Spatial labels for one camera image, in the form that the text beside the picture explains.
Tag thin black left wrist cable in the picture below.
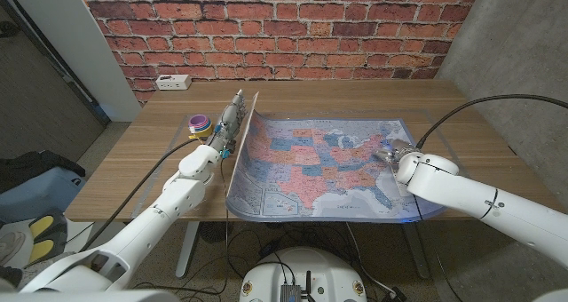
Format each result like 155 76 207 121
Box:
219 157 231 292

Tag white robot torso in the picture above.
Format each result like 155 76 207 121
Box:
239 247 368 302

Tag white pillar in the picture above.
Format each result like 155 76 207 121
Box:
3 0 143 123

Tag black yellow foot pedal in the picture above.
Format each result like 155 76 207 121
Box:
27 208 69 264

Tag white floor cable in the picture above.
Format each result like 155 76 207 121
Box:
344 221 397 295

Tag black cloth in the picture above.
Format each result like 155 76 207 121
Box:
0 150 87 195

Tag table leg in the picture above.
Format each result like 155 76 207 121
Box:
401 221 430 280
175 221 201 279

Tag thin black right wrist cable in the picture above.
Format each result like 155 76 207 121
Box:
411 194 454 302

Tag blue bag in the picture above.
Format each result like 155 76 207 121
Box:
0 165 85 226

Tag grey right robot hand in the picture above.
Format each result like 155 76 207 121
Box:
375 138 419 166

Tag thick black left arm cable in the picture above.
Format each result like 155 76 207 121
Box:
78 137 201 252

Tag United States paper map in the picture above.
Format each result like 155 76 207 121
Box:
225 91 447 224

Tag grey electronics box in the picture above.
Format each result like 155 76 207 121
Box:
280 283 304 302

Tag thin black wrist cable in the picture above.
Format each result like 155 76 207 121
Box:
219 157 231 292
411 194 454 302

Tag black round floor base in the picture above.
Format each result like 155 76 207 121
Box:
198 221 235 243

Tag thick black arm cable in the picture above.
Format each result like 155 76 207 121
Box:
414 93 568 150
78 137 201 252

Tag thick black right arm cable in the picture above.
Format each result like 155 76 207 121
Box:
414 93 568 150

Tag dark door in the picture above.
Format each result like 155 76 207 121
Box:
0 0 112 161

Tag stacked colourful plastic cups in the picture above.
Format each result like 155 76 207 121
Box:
187 114 214 139

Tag red brick printed backdrop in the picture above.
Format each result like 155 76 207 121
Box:
75 0 485 106

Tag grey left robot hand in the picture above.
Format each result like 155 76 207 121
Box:
207 89 248 160

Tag white power strip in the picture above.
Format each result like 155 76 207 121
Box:
154 74 193 91

